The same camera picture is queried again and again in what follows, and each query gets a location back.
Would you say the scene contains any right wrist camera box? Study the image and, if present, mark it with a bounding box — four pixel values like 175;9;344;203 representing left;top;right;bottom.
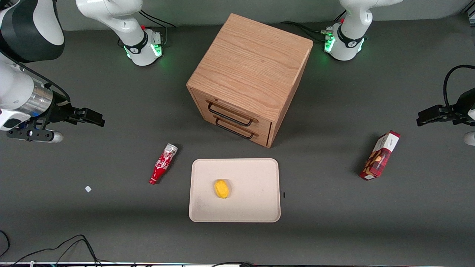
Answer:
7;127;64;144

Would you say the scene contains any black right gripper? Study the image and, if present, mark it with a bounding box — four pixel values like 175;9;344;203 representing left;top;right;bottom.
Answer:
39;92;105;128

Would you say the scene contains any black right arm base cable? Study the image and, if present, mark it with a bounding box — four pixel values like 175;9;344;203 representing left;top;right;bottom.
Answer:
139;10;177;29

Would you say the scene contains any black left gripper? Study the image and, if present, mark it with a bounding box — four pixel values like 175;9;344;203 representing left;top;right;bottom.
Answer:
416;88;475;127

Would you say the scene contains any red cookie box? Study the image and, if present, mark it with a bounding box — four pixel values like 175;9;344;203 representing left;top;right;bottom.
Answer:
359;130;401;181

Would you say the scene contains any red coke bottle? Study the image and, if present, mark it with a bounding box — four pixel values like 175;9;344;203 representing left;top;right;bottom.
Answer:
149;143;179;185

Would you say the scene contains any yellow lemon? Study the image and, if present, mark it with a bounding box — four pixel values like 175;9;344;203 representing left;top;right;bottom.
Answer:
214;179;230;199

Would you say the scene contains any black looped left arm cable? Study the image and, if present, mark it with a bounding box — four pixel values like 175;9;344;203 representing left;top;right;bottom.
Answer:
443;65;475;112

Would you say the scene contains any black left arm base cable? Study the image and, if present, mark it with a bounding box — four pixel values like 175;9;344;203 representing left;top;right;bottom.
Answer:
278;11;346;43

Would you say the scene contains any wooden drawer cabinet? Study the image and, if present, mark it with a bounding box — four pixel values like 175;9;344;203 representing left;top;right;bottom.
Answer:
186;13;314;149

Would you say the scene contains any beige plastic tray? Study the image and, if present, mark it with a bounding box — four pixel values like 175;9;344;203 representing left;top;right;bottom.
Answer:
189;158;281;223

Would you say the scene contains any black arm base cable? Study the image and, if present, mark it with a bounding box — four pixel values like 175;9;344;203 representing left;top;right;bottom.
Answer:
139;10;177;29
278;11;346;43

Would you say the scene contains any black floor cable bundle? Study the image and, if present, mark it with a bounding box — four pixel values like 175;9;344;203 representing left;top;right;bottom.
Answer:
9;234;112;267

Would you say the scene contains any black metal drawer handle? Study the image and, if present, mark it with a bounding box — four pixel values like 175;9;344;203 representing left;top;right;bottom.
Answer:
207;102;255;127
215;118;256;140

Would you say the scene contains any thin black curved cable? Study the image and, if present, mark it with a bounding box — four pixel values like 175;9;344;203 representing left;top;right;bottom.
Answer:
0;230;10;258

